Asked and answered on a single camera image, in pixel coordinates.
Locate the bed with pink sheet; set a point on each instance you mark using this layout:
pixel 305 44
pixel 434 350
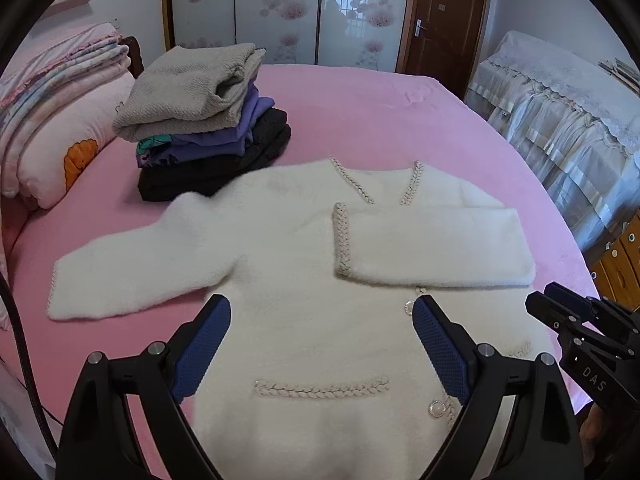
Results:
pixel 400 125

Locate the purple folded garment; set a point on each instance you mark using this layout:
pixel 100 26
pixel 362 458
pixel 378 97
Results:
pixel 222 142

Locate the folded pink quilt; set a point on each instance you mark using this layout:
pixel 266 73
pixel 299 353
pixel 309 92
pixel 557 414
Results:
pixel 65 60

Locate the white fluffy cardigan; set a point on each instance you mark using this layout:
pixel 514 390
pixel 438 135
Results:
pixel 300 270

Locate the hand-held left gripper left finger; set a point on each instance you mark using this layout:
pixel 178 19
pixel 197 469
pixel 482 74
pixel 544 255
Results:
pixel 202 352

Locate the beige knit sweater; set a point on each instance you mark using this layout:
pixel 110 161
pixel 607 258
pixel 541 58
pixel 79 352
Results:
pixel 185 90

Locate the teal printed garment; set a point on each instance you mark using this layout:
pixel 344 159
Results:
pixel 150 145

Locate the pale wooden wall shelf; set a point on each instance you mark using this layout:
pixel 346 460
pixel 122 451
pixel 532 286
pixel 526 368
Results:
pixel 75 5

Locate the white lace-covered furniture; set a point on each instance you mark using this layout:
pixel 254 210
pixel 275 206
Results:
pixel 560 125

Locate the brown wooden door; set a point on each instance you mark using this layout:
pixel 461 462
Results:
pixel 450 35

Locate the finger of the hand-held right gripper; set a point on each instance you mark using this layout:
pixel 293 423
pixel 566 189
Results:
pixel 545 310
pixel 570 296

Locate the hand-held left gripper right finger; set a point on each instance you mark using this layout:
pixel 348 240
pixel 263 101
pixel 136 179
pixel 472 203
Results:
pixel 440 352

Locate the floral sliding-door wardrobe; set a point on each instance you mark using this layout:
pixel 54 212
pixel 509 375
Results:
pixel 275 10

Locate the black folded garment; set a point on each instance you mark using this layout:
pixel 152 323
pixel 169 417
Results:
pixel 200 179

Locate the dark wooden headboard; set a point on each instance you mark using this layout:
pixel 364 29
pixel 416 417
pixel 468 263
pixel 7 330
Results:
pixel 135 60

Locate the person's right hand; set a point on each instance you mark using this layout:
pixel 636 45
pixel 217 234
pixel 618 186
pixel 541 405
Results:
pixel 593 427

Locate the wooden drawer cabinet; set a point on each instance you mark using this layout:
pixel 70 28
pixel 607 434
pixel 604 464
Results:
pixel 620 260

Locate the pink pillow with orange print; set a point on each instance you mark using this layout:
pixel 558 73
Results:
pixel 60 130

